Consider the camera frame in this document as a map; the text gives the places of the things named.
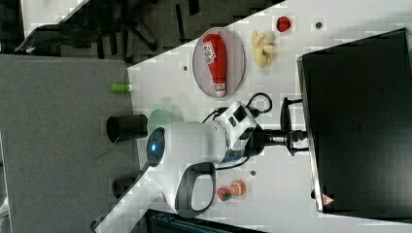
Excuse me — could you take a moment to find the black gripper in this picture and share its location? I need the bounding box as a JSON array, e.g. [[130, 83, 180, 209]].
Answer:
[[241, 125, 308, 157]]

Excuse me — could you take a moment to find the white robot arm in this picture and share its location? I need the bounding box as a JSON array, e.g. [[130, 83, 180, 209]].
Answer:
[[94, 120, 307, 233]]

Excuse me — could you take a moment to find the orange toy slice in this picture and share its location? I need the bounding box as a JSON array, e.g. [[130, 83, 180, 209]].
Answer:
[[229, 180, 246, 196]]

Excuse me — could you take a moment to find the red toy strawberry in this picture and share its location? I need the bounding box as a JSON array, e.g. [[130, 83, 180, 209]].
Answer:
[[217, 186, 232, 202]]

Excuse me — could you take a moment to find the yellow plush banana bunch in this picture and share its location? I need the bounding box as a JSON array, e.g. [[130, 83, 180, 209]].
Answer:
[[251, 30, 276, 68]]

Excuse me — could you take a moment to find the grey round plate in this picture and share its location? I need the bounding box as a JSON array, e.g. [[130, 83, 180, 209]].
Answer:
[[192, 27, 245, 98]]

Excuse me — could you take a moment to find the red toy tomato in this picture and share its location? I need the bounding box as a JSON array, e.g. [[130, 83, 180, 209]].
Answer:
[[276, 17, 292, 32]]

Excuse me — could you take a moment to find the red plush ketchup bottle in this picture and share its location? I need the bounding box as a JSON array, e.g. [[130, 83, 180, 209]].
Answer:
[[202, 34, 226, 97]]

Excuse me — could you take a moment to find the green plastic colander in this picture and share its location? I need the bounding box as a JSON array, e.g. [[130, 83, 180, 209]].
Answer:
[[147, 109, 182, 133]]

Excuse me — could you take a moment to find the black cylinder cup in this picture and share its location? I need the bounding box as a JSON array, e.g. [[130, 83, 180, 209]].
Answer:
[[106, 115, 148, 143]]

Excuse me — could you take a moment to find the green marker pen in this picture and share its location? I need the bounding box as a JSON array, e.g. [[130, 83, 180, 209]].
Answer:
[[111, 83, 132, 93]]

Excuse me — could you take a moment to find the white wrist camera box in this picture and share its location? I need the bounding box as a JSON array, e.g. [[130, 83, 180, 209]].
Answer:
[[217, 101, 257, 150]]

